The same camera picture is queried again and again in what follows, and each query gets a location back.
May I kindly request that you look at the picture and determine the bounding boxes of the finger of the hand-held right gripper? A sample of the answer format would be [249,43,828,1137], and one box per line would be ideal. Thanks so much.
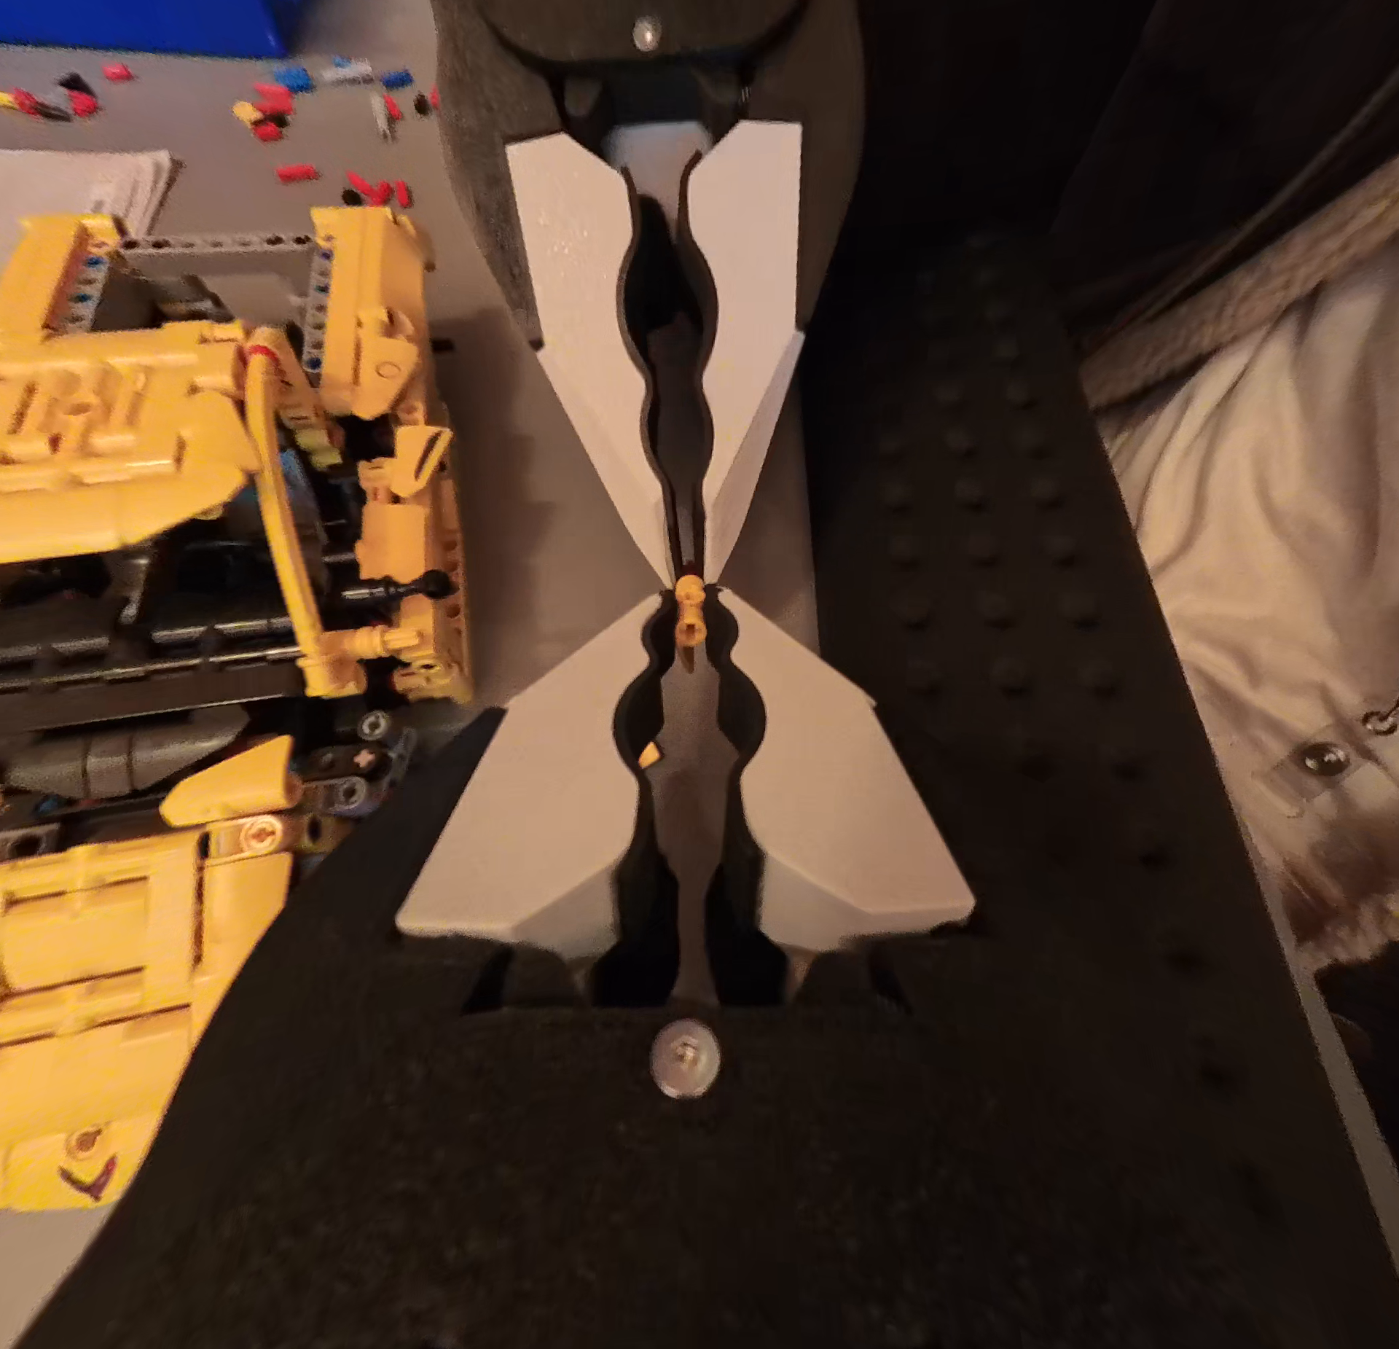
[683,118,806,588]
[508,127,680,594]

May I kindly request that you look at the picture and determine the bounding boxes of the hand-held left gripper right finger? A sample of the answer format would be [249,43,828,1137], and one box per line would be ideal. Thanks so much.
[708,583,974,1006]

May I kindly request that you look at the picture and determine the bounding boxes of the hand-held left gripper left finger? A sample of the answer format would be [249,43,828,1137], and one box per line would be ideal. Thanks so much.
[399,588,683,1006]

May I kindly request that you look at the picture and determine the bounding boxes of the yellow brick toy car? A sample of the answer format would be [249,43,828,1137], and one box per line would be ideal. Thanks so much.
[0,205,478,1223]

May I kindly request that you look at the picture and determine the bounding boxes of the instruction booklet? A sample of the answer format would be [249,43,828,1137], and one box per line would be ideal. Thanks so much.
[0,150,182,235]

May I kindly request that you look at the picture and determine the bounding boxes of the grey desk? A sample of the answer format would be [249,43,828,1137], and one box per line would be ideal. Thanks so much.
[0,0,825,1349]

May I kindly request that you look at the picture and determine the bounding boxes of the scattered small coloured pins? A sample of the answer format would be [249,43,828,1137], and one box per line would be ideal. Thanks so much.
[0,53,443,208]

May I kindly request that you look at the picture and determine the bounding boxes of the black dimpled mat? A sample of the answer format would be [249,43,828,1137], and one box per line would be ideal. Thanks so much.
[802,221,1399,1349]

